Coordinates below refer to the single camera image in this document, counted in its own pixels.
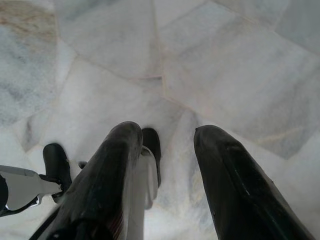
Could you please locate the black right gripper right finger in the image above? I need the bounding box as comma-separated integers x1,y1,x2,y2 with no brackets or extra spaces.
193,124,316,240

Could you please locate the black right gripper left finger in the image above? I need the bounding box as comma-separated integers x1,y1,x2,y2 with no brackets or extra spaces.
29,121,144,240

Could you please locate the robot left leg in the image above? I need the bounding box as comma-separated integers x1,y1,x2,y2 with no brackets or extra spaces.
0,142,88,218

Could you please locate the robot leg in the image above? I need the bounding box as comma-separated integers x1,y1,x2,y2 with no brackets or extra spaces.
124,127,162,211
0,142,88,218

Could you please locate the robot right leg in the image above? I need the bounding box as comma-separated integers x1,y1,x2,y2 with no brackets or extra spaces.
124,127,162,211

